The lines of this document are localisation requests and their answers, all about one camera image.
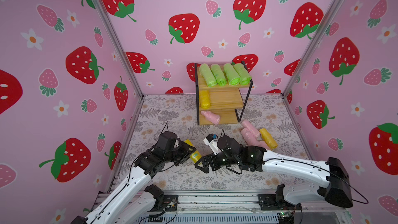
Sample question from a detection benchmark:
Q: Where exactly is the light green roll with label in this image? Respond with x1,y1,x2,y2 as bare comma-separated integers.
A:
210,64,227,87

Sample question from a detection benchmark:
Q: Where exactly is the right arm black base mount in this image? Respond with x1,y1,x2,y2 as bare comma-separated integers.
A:
258,184,302,224

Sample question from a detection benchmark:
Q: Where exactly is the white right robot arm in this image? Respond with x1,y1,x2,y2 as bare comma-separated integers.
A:
195,135,353,208

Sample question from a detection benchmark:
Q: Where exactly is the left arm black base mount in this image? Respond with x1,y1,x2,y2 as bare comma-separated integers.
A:
145,185,178,218

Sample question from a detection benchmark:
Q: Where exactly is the wooden three-tier black-frame shelf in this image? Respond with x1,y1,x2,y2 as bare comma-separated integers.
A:
194,63,254,125

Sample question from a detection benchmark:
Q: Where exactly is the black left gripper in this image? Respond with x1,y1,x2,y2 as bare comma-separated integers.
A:
162,141,196,166

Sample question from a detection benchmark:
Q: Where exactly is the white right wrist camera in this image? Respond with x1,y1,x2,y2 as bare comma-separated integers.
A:
204,134,221,155

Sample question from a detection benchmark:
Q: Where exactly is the yellow roll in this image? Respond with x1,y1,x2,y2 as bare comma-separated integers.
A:
259,128,278,150
199,90,211,110
184,140,202,163

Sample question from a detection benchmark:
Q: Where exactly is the aluminium front rail frame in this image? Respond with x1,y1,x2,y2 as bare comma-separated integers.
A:
130,190,353,224

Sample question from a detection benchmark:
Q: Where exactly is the pink roll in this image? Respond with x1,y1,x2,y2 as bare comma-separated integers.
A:
241,120,261,139
201,111,221,125
240,128,260,147
258,141,269,149

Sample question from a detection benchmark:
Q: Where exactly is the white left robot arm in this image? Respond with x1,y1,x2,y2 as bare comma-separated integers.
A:
72,131,197,224

